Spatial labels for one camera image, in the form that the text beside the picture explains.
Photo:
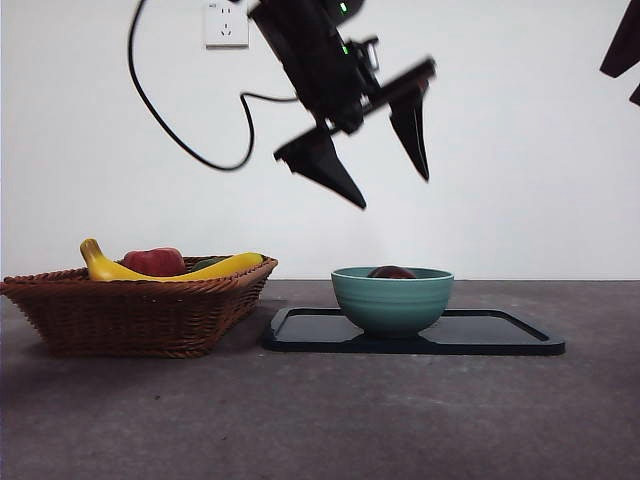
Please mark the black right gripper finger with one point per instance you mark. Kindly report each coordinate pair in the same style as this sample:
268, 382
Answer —
625, 40
636, 96

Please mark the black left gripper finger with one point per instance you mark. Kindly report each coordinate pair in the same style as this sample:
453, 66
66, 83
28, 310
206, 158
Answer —
414, 135
330, 170

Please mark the dark purple plum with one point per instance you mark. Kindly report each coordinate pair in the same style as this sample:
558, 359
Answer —
392, 273

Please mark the teal ribbed bowl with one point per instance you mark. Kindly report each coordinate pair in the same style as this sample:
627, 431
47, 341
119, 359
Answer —
392, 305

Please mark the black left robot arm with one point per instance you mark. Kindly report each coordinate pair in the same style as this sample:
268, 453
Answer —
310, 50

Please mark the green vegetable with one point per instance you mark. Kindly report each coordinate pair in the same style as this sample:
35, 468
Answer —
204, 263

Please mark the red apple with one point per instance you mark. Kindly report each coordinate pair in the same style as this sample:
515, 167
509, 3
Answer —
152, 260

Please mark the black rectangular tray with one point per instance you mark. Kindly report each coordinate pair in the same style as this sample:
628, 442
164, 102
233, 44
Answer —
475, 335

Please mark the brown wicker basket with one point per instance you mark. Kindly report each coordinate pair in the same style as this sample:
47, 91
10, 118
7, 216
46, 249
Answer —
135, 320

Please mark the yellow banana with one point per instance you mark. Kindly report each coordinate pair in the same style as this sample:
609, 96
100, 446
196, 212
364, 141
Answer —
100, 265

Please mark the white wall socket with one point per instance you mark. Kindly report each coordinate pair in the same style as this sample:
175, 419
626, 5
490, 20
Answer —
227, 27

